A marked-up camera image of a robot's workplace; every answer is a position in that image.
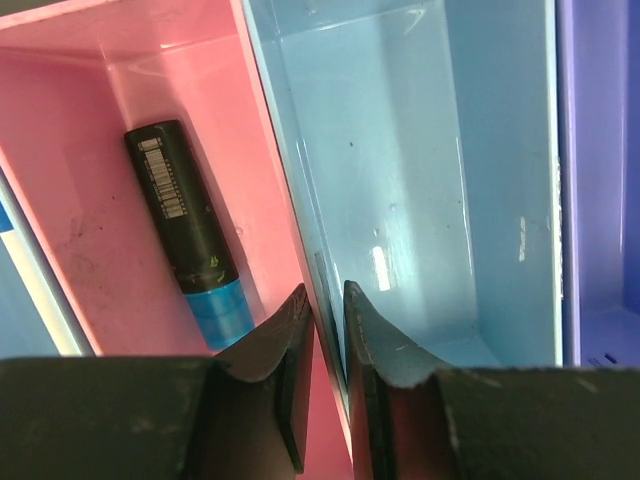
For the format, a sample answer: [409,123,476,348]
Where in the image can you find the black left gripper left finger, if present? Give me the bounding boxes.
[1,286,314,479]

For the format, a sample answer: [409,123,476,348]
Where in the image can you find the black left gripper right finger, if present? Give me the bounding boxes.
[343,281,639,479]

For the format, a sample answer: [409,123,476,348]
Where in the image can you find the black blue highlighter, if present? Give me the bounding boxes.
[123,120,254,350]

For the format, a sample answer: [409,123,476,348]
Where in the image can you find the pink drawer box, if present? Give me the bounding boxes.
[1,1,352,479]

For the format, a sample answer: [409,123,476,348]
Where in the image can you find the purple drawer box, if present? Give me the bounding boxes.
[556,1,639,368]

